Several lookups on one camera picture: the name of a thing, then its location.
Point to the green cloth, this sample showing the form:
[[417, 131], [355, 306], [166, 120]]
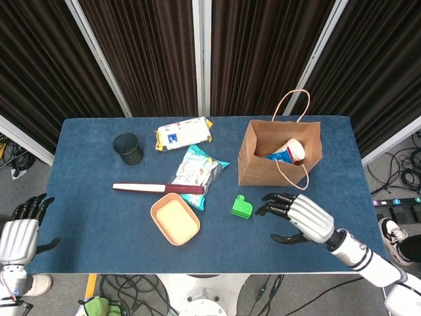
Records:
[[98, 306]]

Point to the white yellow wipes pack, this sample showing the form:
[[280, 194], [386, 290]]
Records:
[[184, 133]]

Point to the white table pedestal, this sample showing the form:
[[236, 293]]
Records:
[[200, 296]]

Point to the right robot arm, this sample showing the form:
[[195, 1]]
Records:
[[368, 263]]

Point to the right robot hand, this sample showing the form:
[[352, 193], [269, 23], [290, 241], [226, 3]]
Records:
[[310, 217]]

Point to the black white sneaker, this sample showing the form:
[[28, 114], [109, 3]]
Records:
[[391, 235]]

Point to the blue felt table mat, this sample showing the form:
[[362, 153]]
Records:
[[98, 230]]

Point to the white paper scrap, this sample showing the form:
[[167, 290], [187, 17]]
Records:
[[18, 174]]

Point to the brown paper bag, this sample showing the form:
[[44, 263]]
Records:
[[260, 171]]

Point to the maroon white long box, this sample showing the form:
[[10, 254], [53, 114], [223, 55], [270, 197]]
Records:
[[141, 187]]

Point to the orange plastic container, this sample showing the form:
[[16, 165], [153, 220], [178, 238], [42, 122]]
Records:
[[174, 219]]

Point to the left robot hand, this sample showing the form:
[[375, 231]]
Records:
[[16, 240]]

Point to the white shoe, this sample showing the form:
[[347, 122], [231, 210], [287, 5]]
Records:
[[39, 284]]

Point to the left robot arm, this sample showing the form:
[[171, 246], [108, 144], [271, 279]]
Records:
[[10, 283]]

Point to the black mesh pen cup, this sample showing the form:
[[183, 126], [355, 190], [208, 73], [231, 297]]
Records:
[[130, 151]]

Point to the black trouser leg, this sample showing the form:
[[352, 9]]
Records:
[[412, 250]]

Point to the brown pleated partition panel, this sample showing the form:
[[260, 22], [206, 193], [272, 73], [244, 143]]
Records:
[[39, 66], [148, 59], [263, 49], [378, 66]]

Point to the green plastic block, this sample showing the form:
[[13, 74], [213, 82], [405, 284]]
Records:
[[241, 208]]

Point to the yellow floor tape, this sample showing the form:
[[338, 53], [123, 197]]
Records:
[[91, 286]]

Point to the teal clear snack bag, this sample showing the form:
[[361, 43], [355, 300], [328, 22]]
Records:
[[195, 171]]

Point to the white flower paper cup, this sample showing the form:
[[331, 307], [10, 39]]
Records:
[[297, 149]]

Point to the blue red snack bag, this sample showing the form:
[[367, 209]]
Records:
[[279, 157]]

